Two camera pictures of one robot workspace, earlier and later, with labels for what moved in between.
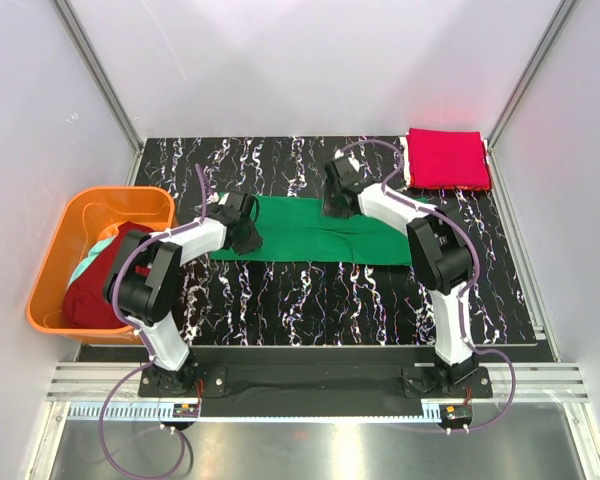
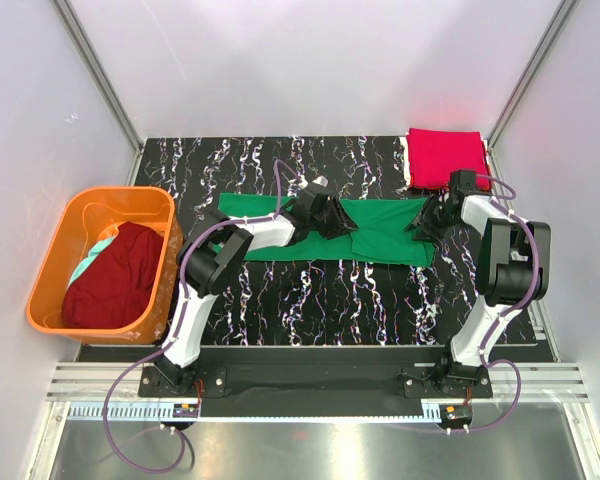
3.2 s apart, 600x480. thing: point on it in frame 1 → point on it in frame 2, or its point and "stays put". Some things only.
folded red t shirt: x=445 y=159 stays put
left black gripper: x=254 y=241 → x=341 y=223
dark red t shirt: x=84 y=299 stays put
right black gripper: x=327 y=209 → x=423 y=218
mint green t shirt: x=92 y=254 stays put
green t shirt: x=299 y=231 stays put
